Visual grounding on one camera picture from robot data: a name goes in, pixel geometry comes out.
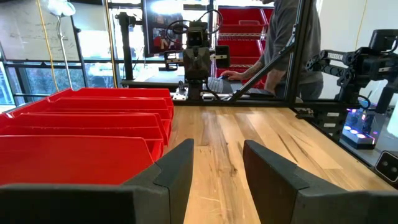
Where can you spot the black monitor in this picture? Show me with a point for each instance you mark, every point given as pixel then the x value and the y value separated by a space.
pixel 164 28

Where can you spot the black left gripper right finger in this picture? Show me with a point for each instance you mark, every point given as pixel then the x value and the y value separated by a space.
pixel 326 205

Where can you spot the black upright post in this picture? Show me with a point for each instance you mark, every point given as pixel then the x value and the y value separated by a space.
pixel 126 43

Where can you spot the black articulated stand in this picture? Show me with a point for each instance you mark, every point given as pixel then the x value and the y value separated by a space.
pixel 357 65

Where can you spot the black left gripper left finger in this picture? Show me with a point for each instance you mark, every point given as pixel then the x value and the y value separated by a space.
pixel 93 205

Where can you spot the person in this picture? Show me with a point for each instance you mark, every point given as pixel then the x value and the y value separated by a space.
pixel 286 37

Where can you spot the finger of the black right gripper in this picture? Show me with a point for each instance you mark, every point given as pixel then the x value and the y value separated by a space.
pixel 222 56
pixel 171 60

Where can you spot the black laptop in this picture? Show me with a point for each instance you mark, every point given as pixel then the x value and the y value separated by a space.
pixel 219 84

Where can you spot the black table camera box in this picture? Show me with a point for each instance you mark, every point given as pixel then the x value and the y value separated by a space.
pixel 387 166

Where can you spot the black drawer cabinet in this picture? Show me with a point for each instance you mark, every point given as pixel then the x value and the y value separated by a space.
pixel 329 123

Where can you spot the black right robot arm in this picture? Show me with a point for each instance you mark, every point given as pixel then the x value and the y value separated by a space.
pixel 196 88

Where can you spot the blue lit device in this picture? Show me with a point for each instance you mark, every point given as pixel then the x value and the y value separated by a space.
pixel 359 130

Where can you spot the white lamp on pole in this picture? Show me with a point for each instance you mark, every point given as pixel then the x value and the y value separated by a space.
pixel 62 7

